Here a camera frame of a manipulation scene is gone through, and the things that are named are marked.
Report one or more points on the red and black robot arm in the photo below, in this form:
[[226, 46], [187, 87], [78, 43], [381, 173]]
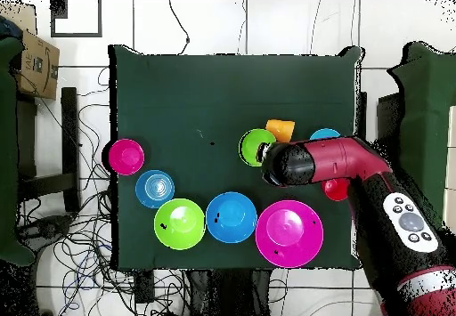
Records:
[[338, 159]]

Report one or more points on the red cup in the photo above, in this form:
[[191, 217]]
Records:
[[335, 189]]

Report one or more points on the small cyan bowl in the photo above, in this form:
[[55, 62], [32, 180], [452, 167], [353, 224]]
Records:
[[325, 133]]

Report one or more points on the small green bowl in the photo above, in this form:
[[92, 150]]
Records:
[[251, 147]]

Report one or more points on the green cloth covered table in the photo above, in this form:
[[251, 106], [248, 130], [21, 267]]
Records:
[[7, 152], [427, 98]]

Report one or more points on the large green bowl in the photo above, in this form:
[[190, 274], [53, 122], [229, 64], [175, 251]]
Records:
[[180, 223]]

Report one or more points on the black square floor frame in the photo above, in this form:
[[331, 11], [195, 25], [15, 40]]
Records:
[[58, 9]]

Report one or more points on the orange cup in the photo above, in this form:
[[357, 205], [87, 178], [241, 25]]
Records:
[[281, 129]]

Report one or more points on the small red bowl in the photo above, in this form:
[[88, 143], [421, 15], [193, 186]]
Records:
[[126, 157]]

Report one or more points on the black box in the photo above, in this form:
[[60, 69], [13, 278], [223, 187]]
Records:
[[387, 116]]

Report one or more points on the white box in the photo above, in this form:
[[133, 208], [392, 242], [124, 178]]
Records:
[[451, 145]]

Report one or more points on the large blue bowl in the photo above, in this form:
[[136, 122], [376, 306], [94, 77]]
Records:
[[231, 218]]

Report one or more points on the translucent blue bowl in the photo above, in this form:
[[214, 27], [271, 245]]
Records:
[[155, 189]]

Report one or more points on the dark green table cloth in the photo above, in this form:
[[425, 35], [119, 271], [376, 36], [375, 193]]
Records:
[[178, 98]]

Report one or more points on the black bench frame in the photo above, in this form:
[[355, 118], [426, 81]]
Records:
[[69, 134]]

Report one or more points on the cardboard box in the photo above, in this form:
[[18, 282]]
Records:
[[39, 70]]

